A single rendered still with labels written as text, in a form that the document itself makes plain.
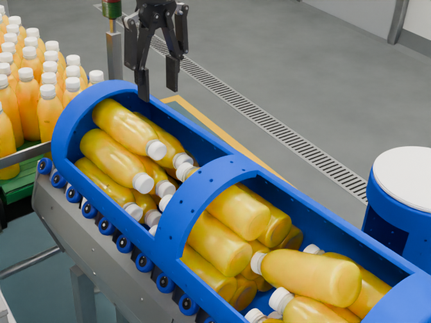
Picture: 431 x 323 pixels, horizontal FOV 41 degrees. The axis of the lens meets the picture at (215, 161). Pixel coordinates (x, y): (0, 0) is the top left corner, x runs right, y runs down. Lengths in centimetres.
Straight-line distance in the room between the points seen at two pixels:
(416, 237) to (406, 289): 56
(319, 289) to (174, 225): 28
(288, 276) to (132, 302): 46
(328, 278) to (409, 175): 63
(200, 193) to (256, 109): 281
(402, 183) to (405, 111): 264
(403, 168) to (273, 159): 188
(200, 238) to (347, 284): 28
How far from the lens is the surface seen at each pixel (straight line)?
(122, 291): 135
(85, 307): 183
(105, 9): 194
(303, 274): 96
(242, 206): 103
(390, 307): 87
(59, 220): 154
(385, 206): 144
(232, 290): 110
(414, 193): 144
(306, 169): 329
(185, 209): 103
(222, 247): 103
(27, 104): 174
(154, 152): 121
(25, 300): 256
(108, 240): 137
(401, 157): 156
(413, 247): 147
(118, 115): 129
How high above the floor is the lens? 184
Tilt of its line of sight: 34 degrees down
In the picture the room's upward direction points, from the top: 3 degrees clockwise
